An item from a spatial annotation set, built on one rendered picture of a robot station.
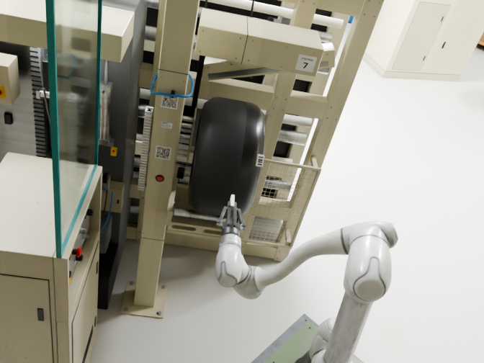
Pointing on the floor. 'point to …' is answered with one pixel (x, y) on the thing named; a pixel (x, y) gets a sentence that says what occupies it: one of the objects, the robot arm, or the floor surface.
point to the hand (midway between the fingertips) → (232, 202)
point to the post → (176, 70)
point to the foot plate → (144, 306)
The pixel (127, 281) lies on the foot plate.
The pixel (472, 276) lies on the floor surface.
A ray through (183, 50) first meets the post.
